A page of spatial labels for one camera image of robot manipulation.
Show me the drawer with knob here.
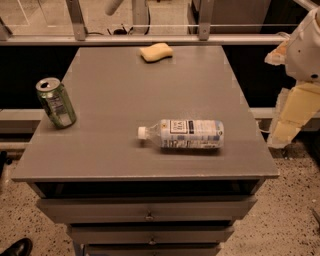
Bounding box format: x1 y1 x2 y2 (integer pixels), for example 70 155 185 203
37 196 257 224
68 223 234 245

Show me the green soda can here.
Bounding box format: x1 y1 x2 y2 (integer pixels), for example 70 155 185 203
36 77 77 129

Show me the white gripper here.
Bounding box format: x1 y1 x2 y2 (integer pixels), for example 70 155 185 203
264 7 320 149

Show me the yellow sponge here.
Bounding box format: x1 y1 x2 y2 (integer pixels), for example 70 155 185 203
140 43 173 62

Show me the clear plastic water bottle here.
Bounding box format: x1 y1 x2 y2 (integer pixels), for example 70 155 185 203
137 119 224 150

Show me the top drawer with knob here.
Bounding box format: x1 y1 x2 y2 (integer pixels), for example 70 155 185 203
37 196 257 224

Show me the metal railing frame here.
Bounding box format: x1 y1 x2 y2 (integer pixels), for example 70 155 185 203
0 0 289 46

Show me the white cylindrical object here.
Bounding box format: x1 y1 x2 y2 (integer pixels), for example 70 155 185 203
105 0 123 16

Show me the grey drawer cabinet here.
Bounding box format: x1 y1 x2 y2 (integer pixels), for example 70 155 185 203
13 46 278 256

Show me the black shoe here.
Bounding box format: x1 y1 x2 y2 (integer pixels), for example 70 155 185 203
0 238 33 256

